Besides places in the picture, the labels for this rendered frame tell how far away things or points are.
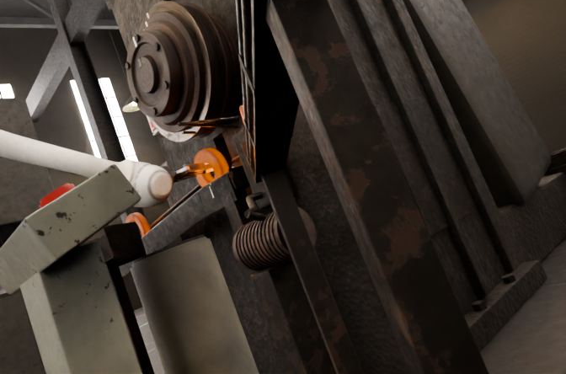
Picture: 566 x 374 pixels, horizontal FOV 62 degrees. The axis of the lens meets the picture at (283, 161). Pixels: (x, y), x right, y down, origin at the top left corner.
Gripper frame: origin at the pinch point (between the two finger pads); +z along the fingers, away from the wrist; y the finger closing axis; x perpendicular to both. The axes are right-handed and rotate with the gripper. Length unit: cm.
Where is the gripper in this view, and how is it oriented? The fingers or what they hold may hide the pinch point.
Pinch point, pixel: (210, 167)
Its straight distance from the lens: 159.0
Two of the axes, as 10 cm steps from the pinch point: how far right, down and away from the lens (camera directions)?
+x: -3.7, -9.2, 1.3
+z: 7.0, -1.9, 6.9
